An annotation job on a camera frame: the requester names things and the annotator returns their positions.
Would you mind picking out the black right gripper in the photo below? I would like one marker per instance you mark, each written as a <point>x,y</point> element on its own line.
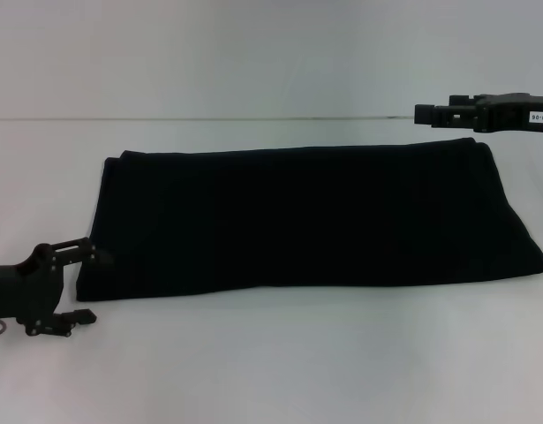
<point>505,112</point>

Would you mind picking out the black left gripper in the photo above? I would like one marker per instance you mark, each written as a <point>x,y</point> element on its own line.
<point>28,291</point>

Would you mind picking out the black shirt with FREE print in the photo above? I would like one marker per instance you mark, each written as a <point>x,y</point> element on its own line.
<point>297,216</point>

